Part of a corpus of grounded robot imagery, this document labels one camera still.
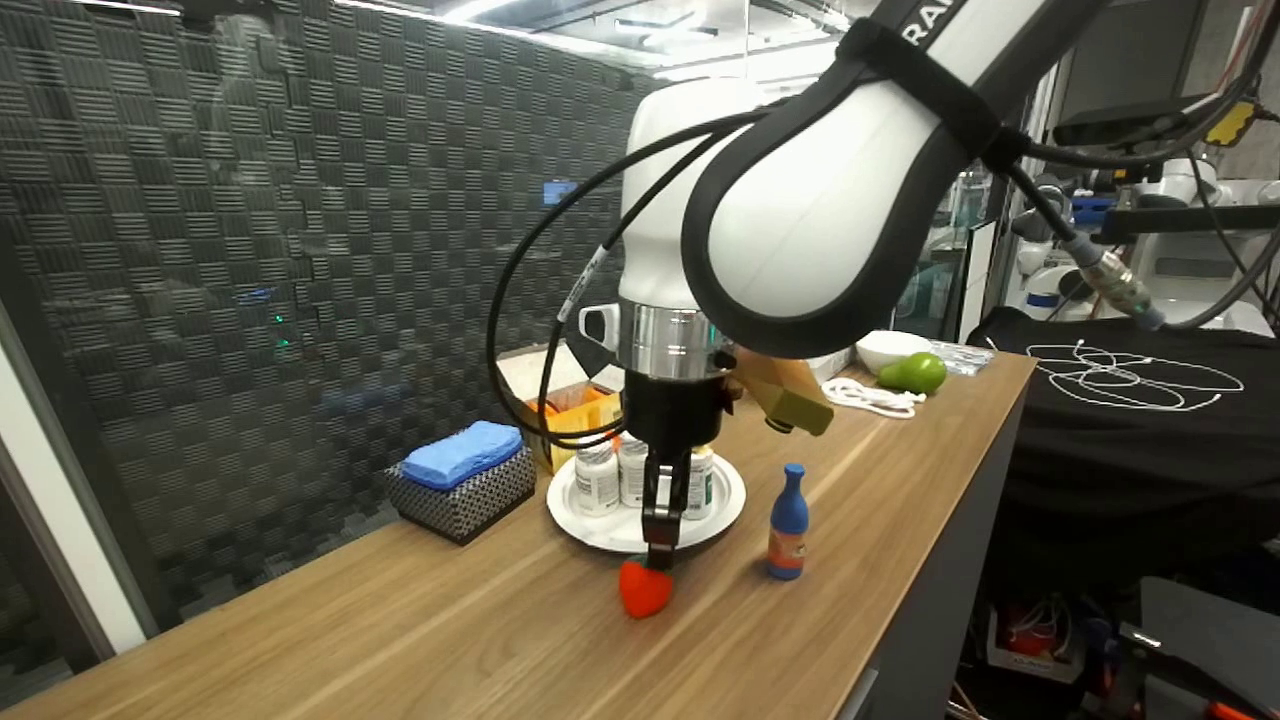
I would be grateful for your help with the large white pill bottle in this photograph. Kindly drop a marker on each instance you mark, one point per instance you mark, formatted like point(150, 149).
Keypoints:
point(634, 471)

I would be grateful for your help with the yellow tag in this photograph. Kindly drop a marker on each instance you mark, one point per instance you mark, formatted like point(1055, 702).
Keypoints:
point(1229, 121)

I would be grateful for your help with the black office chair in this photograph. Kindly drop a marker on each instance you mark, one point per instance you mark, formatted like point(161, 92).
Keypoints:
point(1212, 641)

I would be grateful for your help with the blue box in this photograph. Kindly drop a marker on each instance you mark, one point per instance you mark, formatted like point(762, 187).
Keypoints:
point(465, 514)

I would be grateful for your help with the red strawberry toy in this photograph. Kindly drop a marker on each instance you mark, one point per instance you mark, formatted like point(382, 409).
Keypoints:
point(642, 594)

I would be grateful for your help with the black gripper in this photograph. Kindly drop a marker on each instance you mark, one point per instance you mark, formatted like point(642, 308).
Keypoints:
point(673, 407)

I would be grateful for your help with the white paper plate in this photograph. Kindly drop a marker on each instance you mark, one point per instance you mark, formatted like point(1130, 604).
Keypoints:
point(602, 524)

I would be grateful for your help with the white lab device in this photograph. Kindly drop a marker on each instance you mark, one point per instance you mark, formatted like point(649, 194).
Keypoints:
point(1055, 286)

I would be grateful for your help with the dark monitor screen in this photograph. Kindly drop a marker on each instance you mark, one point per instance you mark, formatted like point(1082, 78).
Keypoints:
point(1144, 54)

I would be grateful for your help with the small white pill bottle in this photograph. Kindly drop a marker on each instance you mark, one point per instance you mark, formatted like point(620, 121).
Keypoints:
point(594, 477)

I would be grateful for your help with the yellow open cardboard box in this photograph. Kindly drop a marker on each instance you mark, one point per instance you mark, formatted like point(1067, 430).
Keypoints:
point(581, 409)

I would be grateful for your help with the green label white bottle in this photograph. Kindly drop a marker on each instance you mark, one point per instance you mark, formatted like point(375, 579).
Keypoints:
point(698, 480)

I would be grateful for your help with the black cloth covered table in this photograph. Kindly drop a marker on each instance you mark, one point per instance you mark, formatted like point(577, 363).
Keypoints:
point(1144, 455)

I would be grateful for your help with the green fruit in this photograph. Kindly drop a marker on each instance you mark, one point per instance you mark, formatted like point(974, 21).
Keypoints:
point(916, 374)

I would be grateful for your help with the blue sponge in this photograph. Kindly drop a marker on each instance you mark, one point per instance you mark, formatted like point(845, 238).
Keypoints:
point(461, 455)

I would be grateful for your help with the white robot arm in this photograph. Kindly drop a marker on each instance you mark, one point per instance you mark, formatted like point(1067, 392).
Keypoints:
point(814, 201)

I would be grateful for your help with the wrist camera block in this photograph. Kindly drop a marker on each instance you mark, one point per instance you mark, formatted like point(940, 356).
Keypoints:
point(785, 398)

